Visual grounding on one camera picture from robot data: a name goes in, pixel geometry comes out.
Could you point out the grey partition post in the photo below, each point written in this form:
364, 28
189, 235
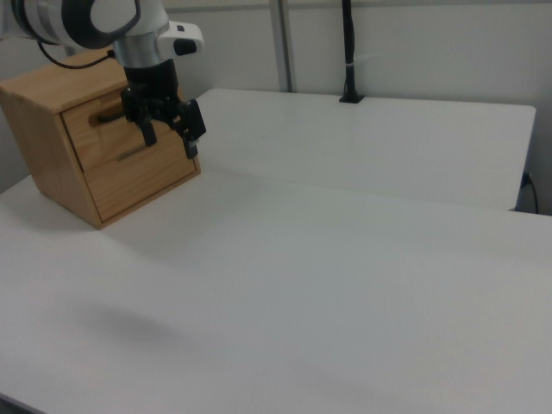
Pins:
284, 43

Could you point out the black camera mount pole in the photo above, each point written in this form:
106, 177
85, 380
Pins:
350, 52

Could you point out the wooden drawer cabinet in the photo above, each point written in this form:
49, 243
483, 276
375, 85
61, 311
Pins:
39, 129

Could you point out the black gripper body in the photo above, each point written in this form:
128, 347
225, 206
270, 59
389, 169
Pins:
151, 82

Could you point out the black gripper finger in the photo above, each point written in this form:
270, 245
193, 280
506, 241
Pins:
193, 125
150, 134

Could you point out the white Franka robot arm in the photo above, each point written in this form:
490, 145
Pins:
108, 17

